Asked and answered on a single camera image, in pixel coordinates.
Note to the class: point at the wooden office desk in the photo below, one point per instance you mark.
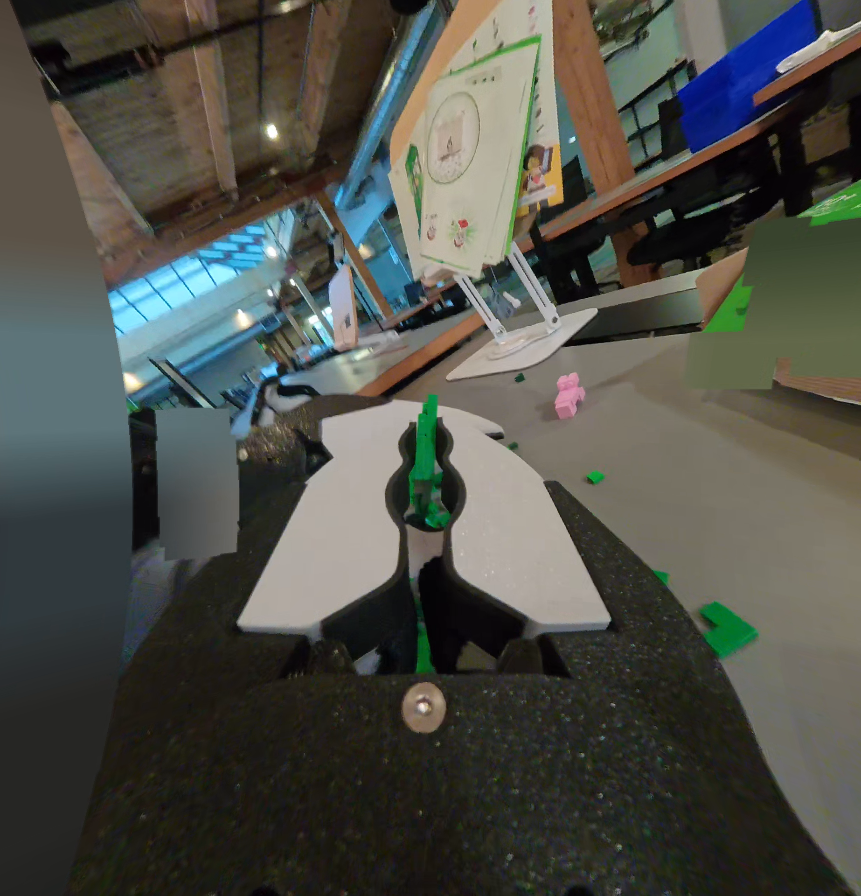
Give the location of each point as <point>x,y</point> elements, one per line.
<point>815,66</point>

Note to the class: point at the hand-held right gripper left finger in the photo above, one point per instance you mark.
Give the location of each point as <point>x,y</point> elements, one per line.
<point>318,560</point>

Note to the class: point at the green mosaic brick cube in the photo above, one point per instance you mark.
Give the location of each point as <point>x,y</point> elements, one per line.
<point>423,455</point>

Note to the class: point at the white stand with instruction booklet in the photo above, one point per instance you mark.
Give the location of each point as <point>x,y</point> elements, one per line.
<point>647,182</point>

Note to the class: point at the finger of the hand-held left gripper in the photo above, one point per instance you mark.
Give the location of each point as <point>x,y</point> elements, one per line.
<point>476,422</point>
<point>353,434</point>

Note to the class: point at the beige booklet stand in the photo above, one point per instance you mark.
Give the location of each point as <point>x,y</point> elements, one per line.
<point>344,308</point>

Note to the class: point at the loose small green bricks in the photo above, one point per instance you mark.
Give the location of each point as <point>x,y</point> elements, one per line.
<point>728,633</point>

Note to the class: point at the pink toy pig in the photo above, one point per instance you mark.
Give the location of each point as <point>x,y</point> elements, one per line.
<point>567,399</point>

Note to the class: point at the green toy box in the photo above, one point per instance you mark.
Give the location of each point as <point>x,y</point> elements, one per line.
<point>724,315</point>

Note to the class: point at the person's left forearm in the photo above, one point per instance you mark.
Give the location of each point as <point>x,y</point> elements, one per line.
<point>150,595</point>

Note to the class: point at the yellow toy box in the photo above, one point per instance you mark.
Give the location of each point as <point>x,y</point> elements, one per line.
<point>542,178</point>

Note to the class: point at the black and white device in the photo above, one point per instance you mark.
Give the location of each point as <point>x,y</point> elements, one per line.
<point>276,402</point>

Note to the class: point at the open instruction booklet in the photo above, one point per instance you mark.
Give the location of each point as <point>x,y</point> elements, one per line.
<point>472,161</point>

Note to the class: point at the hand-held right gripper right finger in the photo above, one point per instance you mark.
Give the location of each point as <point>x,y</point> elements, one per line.
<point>521,553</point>

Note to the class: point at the black office chair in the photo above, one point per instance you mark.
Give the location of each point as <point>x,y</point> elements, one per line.
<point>682,238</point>

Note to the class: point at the blue storage bin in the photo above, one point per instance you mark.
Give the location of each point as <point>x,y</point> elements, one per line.
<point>738,84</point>

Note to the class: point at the grey desk with wooden edge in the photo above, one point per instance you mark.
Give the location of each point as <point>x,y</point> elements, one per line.
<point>416,343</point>

